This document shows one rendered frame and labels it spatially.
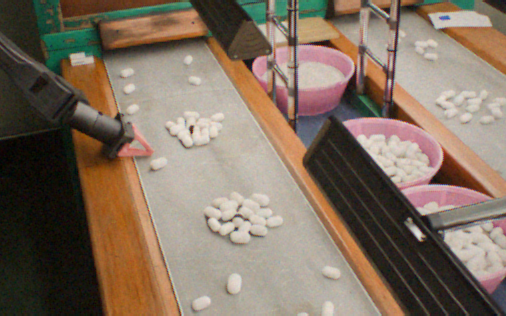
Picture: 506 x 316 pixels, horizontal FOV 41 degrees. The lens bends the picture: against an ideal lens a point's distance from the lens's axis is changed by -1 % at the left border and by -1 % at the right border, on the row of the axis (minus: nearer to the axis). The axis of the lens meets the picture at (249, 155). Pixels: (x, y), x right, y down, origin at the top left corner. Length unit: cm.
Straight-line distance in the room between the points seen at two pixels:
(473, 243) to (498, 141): 35
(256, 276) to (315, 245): 13
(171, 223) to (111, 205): 12
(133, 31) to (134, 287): 95
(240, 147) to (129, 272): 47
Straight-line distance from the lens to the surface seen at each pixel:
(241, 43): 119
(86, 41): 198
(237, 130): 159
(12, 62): 142
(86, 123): 143
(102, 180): 142
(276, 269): 120
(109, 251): 124
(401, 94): 170
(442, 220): 70
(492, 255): 127
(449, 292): 66
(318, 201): 131
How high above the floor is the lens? 154
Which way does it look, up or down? 33 degrees down
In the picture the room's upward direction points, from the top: 2 degrees counter-clockwise
